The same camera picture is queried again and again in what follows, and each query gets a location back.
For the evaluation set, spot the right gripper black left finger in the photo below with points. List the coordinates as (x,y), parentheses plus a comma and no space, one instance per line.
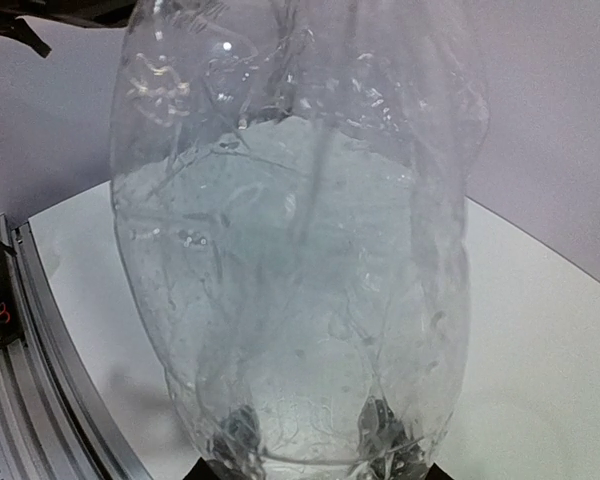
(200,471)

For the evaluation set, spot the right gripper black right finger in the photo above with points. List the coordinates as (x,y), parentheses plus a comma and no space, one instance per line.
(438,472)

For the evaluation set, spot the clear plastic bottle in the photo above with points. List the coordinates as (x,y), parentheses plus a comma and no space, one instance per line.
(288,187)

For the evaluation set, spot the aluminium front rail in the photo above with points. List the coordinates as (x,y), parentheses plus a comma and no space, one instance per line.
(53,421)

